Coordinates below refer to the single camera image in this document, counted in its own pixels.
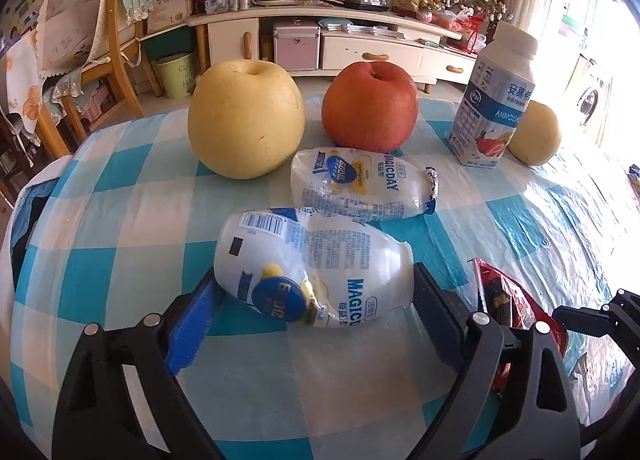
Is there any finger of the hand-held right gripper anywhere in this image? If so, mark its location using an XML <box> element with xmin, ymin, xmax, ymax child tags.
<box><xmin>551</xmin><ymin>289</ymin><xmax>640</xmax><ymax>341</ymax></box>

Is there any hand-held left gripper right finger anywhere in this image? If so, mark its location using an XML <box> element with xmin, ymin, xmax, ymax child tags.
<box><xmin>412</xmin><ymin>263</ymin><xmax>583</xmax><ymax>460</ymax></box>

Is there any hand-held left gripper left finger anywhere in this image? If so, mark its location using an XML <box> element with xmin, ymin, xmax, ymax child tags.
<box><xmin>51</xmin><ymin>271</ymin><xmax>228</xmax><ymax>460</ymax></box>

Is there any red snack packet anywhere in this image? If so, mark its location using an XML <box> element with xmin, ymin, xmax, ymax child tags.
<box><xmin>472</xmin><ymin>257</ymin><xmax>569</xmax><ymax>397</ymax></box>

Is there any white yogurt pouch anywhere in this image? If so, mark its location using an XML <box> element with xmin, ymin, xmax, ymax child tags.
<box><xmin>291</xmin><ymin>146</ymin><xmax>440</xmax><ymax>223</ymax></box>
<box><xmin>214</xmin><ymin>207</ymin><xmax>416</xmax><ymax>331</ymax></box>

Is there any blue checkered tablecloth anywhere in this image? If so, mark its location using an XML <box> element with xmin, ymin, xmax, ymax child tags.
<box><xmin>7</xmin><ymin>93</ymin><xmax>636</xmax><ymax>460</ymax></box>

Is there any dark blue cloth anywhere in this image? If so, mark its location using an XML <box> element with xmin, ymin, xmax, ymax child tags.
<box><xmin>10</xmin><ymin>180</ymin><xmax>63</xmax><ymax>286</ymax></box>

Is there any small yellow pear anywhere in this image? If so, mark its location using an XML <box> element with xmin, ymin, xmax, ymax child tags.
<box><xmin>507</xmin><ymin>100</ymin><xmax>561</xmax><ymax>165</ymax></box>

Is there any large yellow pear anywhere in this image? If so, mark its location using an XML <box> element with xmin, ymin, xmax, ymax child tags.
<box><xmin>188</xmin><ymin>59</ymin><xmax>306</xmax><ymax>180</ymax></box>

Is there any red apple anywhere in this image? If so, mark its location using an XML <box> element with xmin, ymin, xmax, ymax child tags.
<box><xmin>321</xmin><ymin>60</ymin><xmax>419</xmax><ymax>153</ymax></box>

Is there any white yogurt drink bottle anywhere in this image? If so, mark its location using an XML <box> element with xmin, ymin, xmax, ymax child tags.
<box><xmin>446</xmin><ymin>20</ymin><xmax>540</xmax><ymax>170</ymax></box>

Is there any white washing machine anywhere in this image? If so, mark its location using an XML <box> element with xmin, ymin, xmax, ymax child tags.
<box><xmin>575</xmin><ymin>60</ymin><xmax>613</xmax><ymax>128</ymax></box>

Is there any pink plastic stool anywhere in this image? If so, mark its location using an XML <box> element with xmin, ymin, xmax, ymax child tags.
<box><xmin>80</xmin><ymin>90</ymin><xmax>113</xmax><ymax>123</ymax></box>

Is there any pale green bin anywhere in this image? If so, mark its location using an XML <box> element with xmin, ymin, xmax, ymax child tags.
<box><xmin>156</xmin><ymin>51</ymin><xmax>197</xmax><ymax>100</ymax></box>

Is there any wooden chair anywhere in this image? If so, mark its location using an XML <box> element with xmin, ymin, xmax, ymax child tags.
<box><xmin>37</xmin><ymin>0</ymin><xmax>163</xmax><ymax>141</ymax></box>

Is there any cream television cabinet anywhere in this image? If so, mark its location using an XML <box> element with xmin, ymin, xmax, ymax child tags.
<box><xmin>187</xmin><ymin>3</ymin><xmax>481</xmax><ymax>94</ymax></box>

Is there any red gift box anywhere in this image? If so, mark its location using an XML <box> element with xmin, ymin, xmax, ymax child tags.
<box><xmin>462</xmin><ymin>15</ymin><xmax>486</xmax><ymax>51</ymax></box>

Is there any orange print tablecloth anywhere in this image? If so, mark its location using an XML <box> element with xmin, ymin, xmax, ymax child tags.
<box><xmin>0</xmin><ymin>35</ymin><xmax>46</xmax><ymax>141</ymax></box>

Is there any pink metal case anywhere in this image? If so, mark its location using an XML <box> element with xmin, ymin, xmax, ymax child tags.
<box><xmin>273</xmin><ymin>23</ymin><xmax>321</xmax><ymax>72</ymax></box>

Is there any stack of books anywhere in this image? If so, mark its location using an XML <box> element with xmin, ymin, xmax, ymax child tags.
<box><xmin>320</xmin><ymin>18</ymin><xmax>406</xmax><ymax>38</ymax></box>

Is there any white carton box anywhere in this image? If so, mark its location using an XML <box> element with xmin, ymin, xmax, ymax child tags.
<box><xmin>147</xmin><ymin>0</ymin><xmax>193</xmax><ymax>31</ymax></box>

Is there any white cardboard box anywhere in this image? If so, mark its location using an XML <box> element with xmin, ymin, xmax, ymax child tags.
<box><xmin>37</xmin><ymin>0</ymin><xmax>118</xmax><ymax>78</ymax></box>

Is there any pack of small bottles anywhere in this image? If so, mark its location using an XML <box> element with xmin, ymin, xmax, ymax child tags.
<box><xmin>205</xmin><ymin>0</ymin><xmax>253</xmax><ymax>14</ymax></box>

